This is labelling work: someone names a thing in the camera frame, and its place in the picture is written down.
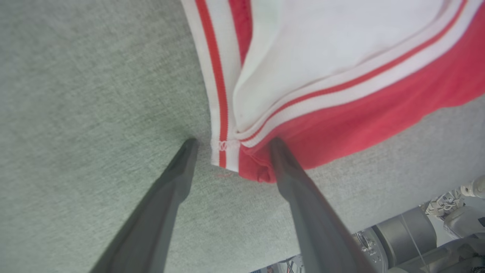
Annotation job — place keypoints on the red and white garment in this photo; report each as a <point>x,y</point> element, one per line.
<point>341,45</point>

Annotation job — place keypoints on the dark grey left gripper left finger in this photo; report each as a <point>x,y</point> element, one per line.
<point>151,227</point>

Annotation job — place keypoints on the grey fabric sofa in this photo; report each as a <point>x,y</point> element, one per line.
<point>75,94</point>

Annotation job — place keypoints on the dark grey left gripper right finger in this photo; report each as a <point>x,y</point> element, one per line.
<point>318,227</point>

